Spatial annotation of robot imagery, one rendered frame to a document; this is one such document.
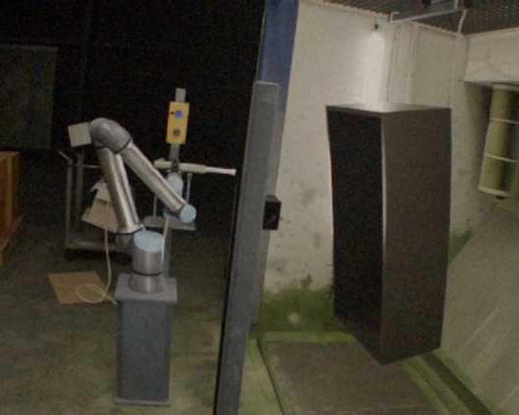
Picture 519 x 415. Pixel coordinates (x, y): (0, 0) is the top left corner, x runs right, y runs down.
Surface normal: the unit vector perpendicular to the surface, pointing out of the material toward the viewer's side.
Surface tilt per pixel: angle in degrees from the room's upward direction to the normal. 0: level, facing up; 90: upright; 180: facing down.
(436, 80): 90
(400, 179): 90
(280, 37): 90
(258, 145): 90
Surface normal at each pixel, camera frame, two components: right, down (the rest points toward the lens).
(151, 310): 0.18, 0.23
